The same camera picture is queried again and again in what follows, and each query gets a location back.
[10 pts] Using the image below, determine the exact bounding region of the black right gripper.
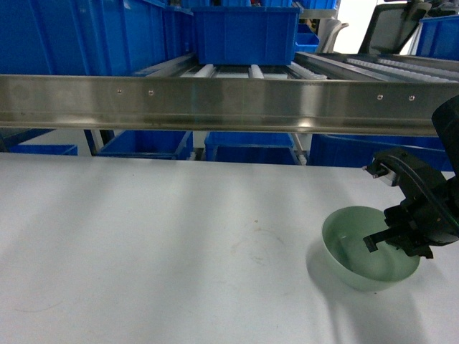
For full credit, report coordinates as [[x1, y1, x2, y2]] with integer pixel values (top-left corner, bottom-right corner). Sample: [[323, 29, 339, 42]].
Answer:
[[363, 200, 458, 259]]

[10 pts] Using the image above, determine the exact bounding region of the light green bowl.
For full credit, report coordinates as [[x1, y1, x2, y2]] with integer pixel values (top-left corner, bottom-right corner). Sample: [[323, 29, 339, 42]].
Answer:
[[322, 206, 420, 292]]

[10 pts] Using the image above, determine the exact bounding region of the blue bin lower right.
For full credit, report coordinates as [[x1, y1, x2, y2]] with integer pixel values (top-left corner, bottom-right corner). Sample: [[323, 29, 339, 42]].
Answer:
[[308, 134, 453, 171]]

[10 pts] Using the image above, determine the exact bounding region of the blue bin lower middle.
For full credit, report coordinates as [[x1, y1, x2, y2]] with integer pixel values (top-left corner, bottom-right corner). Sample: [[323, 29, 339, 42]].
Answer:
[[204, 132, 299, 165]]

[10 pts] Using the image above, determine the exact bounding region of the grey mesh office chair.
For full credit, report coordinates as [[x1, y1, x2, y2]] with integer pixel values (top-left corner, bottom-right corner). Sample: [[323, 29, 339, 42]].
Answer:
[[358, 1, 432, 54]]

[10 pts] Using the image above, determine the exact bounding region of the blue bin lower left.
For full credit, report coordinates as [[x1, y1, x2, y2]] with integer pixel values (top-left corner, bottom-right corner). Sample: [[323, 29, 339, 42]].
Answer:
[[98, 130, 194, 161]]

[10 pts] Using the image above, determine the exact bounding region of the medium blue plastic bin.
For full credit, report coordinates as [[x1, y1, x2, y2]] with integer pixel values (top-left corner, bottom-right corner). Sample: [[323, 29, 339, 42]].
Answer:
[[192, 6, 302, 66]]

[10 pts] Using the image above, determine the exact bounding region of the large blue plastic crate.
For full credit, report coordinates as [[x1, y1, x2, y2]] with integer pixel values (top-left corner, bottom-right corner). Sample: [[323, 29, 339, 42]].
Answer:
[[1, 1, 194, 76]]

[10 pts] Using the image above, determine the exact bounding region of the stainless steel shelf rail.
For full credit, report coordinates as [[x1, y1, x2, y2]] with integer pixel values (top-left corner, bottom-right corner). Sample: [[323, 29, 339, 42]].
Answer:
[[1, 75, 458, 136]]

